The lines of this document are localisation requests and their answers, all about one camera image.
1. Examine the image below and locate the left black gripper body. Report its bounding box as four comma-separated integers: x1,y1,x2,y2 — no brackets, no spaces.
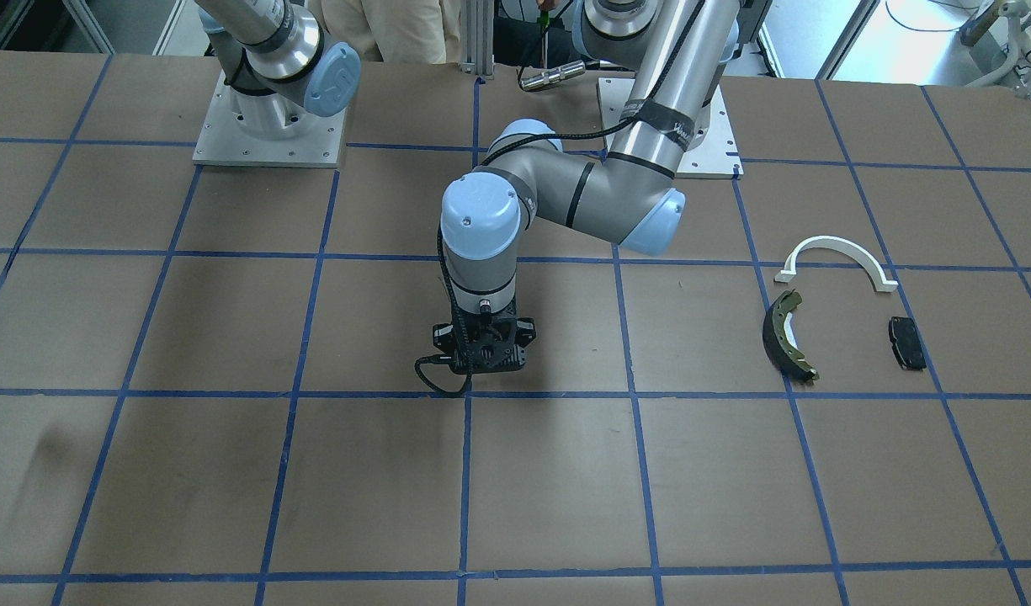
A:
431,300,537,375

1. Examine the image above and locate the white curved plastic piece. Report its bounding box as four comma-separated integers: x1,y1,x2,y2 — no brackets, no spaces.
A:
773,235,899,293

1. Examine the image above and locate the black brake pad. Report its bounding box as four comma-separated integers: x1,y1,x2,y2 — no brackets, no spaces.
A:
888,316,927,371

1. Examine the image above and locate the green handled screwdriver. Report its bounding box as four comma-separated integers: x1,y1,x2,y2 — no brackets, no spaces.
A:
537,0,558,69

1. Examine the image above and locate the olive brake shoe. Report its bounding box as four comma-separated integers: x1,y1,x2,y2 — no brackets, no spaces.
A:
762,290,820,383

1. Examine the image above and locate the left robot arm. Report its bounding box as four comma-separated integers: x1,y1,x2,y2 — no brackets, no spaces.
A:
429,1,741,375

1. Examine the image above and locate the seated person beige shirt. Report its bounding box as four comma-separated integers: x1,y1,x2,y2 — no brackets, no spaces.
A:
305,1,464,64

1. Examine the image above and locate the aluminium frame post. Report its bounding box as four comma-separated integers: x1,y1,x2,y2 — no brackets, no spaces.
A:
458,0,496,80

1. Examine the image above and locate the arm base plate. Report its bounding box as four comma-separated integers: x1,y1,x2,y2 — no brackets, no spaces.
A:
598,77,743,178
192,72,350,169

